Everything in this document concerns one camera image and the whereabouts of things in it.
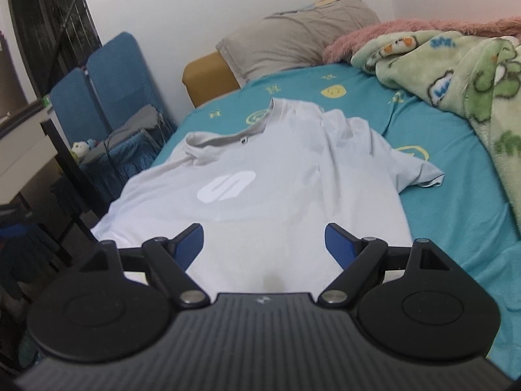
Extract white t-shirt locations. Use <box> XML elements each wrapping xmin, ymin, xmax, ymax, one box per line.
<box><xmin>93</xmin><ymin>99</ymin><xmax>444</xmax><ymax>297</ymax></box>

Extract grey clothes on chair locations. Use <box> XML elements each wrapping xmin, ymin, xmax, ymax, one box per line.
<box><xmin>81</xmin><ymin>104</ymin><xmax>167</xmax><ymax>164</ymax></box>

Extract blue folding chair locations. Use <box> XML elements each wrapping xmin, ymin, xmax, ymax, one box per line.
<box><xmin>49</xmin><ymin>31</ymin><xmax>176</xmax><ymax>196</ymax></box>

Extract teal patterned bed sheet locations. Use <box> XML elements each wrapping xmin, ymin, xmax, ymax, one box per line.
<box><xmin>158</xmin><ymin>64</ymin><xmax>520</xmax><ymax>378</ymax></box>

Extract dark desk top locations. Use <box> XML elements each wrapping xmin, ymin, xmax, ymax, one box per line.
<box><xmin>0</xmin><ymin>99</ymin><xmax>45</xmax><ymax>138</ymax></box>

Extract green cartoon fleece blanket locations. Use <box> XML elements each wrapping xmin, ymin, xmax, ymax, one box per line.
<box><xmin>351</xmin><ymin>30</ymin><xmax>520</xmax><ymax>214</ymax></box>

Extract yellow wooden headboard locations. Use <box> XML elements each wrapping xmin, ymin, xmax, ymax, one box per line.
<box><xmin>182</xmin><ymin>52</ymin><xmax>240</xmax><ymax>108</ymax></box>

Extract grey beige pillow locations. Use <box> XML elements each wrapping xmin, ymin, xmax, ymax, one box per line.
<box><xmin>216</xmin><ymin>0</ymin><xmax>380</xmax><ymax>87</ymax></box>

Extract dark window with grille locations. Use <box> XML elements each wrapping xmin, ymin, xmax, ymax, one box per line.
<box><xmin>8</xmin><ymin>0</ymin><xmax>102</xmax><ymax>97</ymax></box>

